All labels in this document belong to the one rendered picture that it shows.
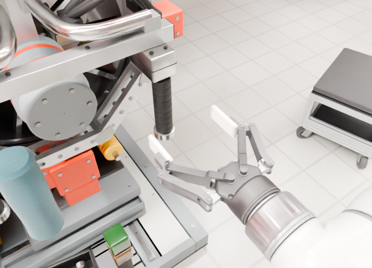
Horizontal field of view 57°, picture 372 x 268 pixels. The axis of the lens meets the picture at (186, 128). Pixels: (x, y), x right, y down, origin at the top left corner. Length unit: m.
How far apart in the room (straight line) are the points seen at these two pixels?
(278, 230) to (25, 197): 0.52
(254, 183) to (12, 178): 0.47
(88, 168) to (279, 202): 0.63
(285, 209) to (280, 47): 2.04
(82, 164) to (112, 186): 0.36
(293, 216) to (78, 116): 0.42
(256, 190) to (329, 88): 1.15
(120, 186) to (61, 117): 0.68
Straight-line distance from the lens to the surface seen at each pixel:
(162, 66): 0.60
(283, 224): 0.48
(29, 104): 0.63
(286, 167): 1.68
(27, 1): 0.67
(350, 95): 1.61
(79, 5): 0.65
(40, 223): 0.89
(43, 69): 0.55
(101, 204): 1.27
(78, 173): 0.99
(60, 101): 0.64
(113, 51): 0.57
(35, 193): 0.80
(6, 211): 0.67
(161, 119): 0.68
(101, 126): 0.94
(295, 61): 2.35
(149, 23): 0.59
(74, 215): 1.27
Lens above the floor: 1.28
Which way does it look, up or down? 46 degrees down
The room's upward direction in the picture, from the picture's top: straight up
